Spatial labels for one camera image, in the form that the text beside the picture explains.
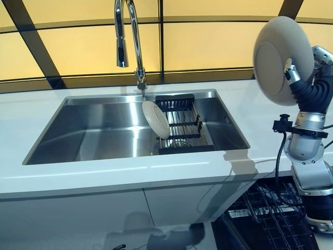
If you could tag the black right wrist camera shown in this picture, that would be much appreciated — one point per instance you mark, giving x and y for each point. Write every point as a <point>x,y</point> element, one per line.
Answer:
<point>282,124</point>

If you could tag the chrome gooseneck faucet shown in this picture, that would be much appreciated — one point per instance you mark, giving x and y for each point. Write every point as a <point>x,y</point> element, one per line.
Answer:
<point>138,52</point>

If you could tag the white cabinet door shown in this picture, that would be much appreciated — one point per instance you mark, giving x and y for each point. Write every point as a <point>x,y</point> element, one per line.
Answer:
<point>187,203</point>
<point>67,213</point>

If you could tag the stainless steel sink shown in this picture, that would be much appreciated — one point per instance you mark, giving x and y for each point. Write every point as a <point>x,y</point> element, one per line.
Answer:
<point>99,125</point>

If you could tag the black dishwasher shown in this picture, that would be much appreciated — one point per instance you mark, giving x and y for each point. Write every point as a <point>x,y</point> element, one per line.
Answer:
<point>234,234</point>

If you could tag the cream round plate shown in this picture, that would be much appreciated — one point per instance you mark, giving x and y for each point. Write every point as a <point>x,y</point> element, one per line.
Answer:
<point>275,60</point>
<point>156,118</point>

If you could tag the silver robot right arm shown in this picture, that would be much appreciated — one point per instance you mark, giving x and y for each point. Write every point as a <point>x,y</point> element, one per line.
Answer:
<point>309,156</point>

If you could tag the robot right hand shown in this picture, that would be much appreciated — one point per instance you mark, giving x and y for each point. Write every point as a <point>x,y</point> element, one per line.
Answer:
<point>312,96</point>

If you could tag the black sink drying rack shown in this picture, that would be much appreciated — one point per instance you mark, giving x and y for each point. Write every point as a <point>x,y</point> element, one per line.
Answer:
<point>187,130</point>

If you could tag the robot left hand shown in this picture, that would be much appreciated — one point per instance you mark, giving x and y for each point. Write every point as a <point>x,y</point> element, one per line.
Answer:
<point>118,247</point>

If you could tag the yellow window with dark frame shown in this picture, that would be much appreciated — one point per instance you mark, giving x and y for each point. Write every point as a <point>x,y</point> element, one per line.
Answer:
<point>78,47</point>

